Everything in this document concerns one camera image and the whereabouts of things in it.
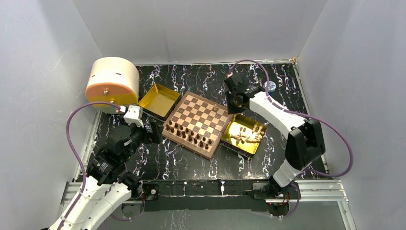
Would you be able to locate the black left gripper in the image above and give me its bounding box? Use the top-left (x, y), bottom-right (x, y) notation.
top-left (121, 114), bottom-right (163, 161)

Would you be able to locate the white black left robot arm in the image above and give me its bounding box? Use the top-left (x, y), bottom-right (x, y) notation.
top-left (49, 120), bottom-right (163, 230)

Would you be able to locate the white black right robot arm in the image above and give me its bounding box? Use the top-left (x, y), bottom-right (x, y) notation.
top-left (224, 74), bottom-right (326, 198)

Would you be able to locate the dark chess pieces row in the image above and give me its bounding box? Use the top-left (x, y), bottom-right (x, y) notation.
top-left (162, 120), bottom-right (215, 152)

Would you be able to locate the gold tin with white pieces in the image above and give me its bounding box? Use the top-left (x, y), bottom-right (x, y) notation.
top-left (220, 114), bottom-right (267, 158)

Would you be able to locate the wooden chess board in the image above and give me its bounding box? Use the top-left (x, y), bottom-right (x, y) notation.
top-left (162, 91), bottom-right (232, 160)

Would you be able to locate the white pieces pile in tin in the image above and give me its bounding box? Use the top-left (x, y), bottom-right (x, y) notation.
top-left (230, 124), bottom-right (265, 144)

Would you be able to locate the empty gold tin box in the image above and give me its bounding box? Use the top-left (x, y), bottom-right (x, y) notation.
top-left (138, 83), bottom-right (180, 122)

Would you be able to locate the cream orange round appliance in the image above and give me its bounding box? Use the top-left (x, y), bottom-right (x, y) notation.
top-left (85, 57), bottom-right (140, 106)

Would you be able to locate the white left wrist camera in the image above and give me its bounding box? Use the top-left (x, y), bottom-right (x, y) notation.
top-left (124, 105), bottom-right (144, 127)

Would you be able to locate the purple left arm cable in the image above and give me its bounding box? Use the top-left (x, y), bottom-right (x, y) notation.
top-left (66, 101), bottom-right (123, 193)

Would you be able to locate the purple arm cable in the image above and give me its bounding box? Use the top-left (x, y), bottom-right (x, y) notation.
top-left (66, 101), bottom-right (123, 193)
top-left (229, 59), bottom-right (354, 178)

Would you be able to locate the black aluminium base frame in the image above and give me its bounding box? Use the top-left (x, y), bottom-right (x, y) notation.
top-left (60, 179), bottom-right (350, 219)

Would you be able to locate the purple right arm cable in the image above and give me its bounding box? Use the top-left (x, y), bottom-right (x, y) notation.
top-left (229, 59), bottom-right (354, 178)

